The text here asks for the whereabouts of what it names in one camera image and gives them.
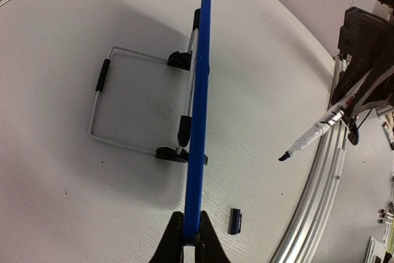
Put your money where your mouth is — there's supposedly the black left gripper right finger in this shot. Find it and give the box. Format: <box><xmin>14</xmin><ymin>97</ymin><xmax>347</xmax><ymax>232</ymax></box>
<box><xmin>195</xmin><ymin>211</ymin><xmax>230</xmax><ymax>263</ymax></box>

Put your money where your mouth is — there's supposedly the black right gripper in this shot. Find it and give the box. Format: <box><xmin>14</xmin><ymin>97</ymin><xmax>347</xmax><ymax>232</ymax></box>
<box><xmin>331</xmin><ymin>6</ymin><xmax>393</xmax><ymax>118</ymax></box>

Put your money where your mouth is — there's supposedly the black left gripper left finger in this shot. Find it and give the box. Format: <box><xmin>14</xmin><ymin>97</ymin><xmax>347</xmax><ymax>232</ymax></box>
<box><xmin>149</xmin><ymin>211</ymin><xmax>184</xmax><ymax>263</ymax></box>

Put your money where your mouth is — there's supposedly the blue framed whiteboard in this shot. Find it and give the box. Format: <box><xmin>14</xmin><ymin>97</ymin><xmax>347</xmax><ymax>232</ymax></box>
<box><xmin>183</xmin><ymin>0</ymin><xmax>212</xmax><ymax>246</ymax></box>

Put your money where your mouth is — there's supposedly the blue marker cap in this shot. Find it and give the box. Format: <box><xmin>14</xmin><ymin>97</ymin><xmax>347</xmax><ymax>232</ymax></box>
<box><xmin>228</xmin><ymin>208</ymin><xmax>243</xmax><ymax>235</ymax></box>

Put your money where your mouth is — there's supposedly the white blue marker pen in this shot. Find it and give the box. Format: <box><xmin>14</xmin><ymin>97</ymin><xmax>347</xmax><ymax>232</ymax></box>
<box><xmin>278</xmin><ymin>80</ymin><xmax>363</xmax><ymax>161</ymax></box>

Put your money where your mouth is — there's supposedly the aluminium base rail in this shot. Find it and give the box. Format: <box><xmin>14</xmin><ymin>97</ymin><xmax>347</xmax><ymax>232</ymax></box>
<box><xmin>267</xmin><ymin>56</ymin><xmax>358</xmax><ymax>263</ymax></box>

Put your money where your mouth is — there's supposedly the wire whiteboard stand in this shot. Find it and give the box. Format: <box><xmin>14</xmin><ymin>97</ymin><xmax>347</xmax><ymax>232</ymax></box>
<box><xmin>87</xmin><ymin>9</ymin><xmax>201</xmax><ymax>163</ymax></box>

